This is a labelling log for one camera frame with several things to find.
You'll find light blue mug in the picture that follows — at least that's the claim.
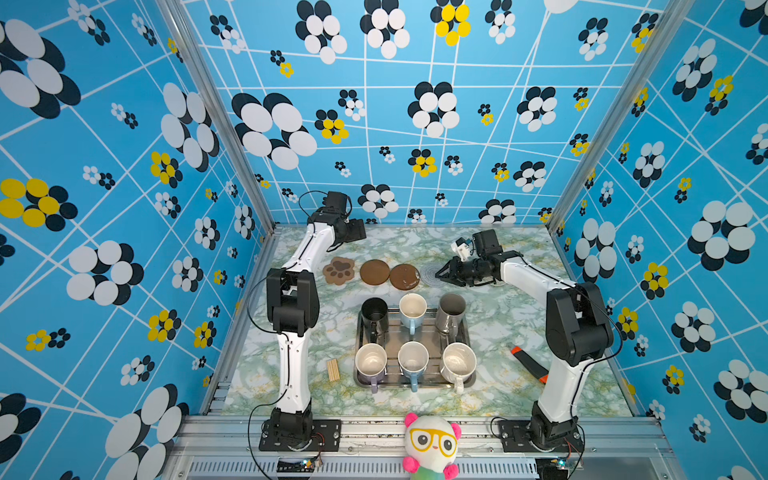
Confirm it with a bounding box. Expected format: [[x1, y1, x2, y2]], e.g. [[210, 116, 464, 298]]
[[397, 341, 430, 393], [398, 293, 428, 336]]

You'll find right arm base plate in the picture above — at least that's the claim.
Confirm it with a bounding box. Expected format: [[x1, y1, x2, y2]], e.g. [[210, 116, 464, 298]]
[[494, 417, 585, 455]]

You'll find black orange utility knife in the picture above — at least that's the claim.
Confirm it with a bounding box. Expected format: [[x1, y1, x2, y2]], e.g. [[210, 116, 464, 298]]
[[511, 346, 549, 384]]

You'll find light blue mug front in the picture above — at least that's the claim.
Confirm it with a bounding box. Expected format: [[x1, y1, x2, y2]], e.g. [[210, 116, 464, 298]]
[[397, 341, 430, 393]]

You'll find dark round wooden coaster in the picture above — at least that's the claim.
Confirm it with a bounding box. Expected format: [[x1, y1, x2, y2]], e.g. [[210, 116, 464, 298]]
[[360, 259, 390, 286]]

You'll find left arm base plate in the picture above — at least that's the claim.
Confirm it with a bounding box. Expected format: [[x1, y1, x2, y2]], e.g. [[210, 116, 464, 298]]
[[258, 419, 342, 452]]

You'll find stainless steel cup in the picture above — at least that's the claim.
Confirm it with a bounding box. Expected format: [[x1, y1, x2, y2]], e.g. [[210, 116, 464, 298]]
[[435, 293, 467, 337]]

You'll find small wooden block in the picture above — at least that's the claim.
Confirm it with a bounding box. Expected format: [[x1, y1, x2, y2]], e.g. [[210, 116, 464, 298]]
[[326, 358, 341, 382]]

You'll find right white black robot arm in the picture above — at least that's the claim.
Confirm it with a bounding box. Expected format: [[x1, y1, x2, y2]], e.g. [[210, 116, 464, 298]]
[[435, 230, 614, 450]]

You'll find purple mug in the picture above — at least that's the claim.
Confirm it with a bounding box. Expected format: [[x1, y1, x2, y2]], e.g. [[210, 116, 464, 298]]
[[355, 343, 388, 394]]

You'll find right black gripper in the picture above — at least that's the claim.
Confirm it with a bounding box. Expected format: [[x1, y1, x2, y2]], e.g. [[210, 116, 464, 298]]
[[435, 257, 486, 286]]

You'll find grey blue crochet coaster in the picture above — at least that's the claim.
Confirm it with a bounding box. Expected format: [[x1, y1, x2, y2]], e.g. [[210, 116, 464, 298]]
[[419, 262, 444, 288]]

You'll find panda plush toy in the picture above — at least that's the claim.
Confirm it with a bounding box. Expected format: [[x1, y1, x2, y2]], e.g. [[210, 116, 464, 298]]
[[403, 413, 462, 480]]

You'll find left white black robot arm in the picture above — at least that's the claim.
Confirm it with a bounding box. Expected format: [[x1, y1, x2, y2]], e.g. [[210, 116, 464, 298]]
[[265, 191, 366, 448]]

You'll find aluminium front rail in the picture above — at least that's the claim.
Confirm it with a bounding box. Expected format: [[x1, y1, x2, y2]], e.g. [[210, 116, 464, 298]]
[[162, 413, 685, 479]]

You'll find light blue mug rear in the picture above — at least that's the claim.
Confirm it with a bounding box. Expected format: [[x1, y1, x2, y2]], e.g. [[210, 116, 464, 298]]
[[398, 293, 428, 336]]

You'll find scratched round wooden coaster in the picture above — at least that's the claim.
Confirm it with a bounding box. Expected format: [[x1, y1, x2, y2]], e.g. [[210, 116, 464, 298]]
[[389, 264, 421, 291]]

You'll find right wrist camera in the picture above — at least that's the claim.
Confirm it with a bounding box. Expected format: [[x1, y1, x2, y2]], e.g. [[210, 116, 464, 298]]
[[451, 237, 474, 262]]

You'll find metal serving tray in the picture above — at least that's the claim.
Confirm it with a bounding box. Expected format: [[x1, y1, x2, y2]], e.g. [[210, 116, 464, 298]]
[[353, 307, 471, 392]]

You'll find white mug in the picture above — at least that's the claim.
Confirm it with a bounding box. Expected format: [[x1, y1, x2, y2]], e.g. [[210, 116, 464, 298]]
[[440, 342, 477, 395]]

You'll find paw shaped wooden coaster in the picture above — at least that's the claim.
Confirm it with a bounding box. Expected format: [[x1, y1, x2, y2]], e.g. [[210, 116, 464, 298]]
[[322, 257, 355, 286]]

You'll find black mug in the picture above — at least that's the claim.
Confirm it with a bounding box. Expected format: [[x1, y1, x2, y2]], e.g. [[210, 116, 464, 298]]
[[360, 297, 389, 343]]

